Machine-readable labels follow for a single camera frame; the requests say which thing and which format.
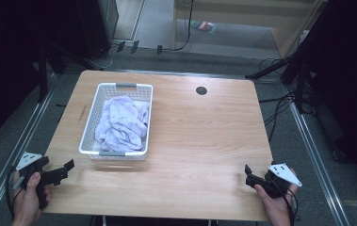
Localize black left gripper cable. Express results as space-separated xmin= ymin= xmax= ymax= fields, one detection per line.
xmin=5 ymin=165 xmax=26 ymax=221

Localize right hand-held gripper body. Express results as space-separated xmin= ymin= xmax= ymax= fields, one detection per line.
xmin=251 ymin=162 xmax=303 ymax=200

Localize person's left hand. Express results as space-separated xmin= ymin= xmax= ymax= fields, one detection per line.
xmin=10 ymin=171 xmax=52 ymax=226

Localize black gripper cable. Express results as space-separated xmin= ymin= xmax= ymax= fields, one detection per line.
xmin=282 ymin=186 xmax=300 ymax=226
xmin=5 ymin=165 xmax=26 ymax=221

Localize black hanging cable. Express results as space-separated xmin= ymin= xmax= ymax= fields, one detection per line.
xmin=162 ymin=0 xmax=196 ymax=53

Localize colourful packet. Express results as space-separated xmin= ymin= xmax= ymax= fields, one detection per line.
xmin=190 ymin=20 xmax=219 ymax=35

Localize black cabinet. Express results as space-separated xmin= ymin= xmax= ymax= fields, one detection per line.
xmin=72 ymin=0 xmax=120 ymax=62

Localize white perforated plastic basket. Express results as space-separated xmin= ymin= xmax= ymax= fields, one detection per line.
xmin=78 ymin=82 xmax=154 ymax=162

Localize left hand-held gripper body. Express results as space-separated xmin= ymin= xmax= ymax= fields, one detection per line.
xmin=13 ymin=152 xmax=71 ymax=210

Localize black stand legs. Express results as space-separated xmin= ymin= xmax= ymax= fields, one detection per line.
xmin=245 ymin=46 xmax=312 ymax=114

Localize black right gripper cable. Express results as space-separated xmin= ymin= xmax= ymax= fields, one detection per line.
xmin=282 ymin=186 xmax=300 ymax=226

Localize lavender crumpled cloth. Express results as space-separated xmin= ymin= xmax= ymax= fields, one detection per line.
xmin=94 ymin=95 xmax=151 ymax=153

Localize black floor cables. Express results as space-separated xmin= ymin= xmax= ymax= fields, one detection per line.
xmin=258 ymin=56 xmax=306 ymax=143

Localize light wooden shelf unit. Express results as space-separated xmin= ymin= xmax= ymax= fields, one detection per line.
xmin=171 ymin=0 xmax=328 ymax=59

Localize metal floor rail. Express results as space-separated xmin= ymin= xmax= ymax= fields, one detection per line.
xmin=0 ymin=70 xmax=57 ymax=226
xmin=287 ymin=93 xmax=353 ymax=226

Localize person's right hand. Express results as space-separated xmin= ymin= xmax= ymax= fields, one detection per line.
xmin=253 ymin=168 xmax=300 ymax=226

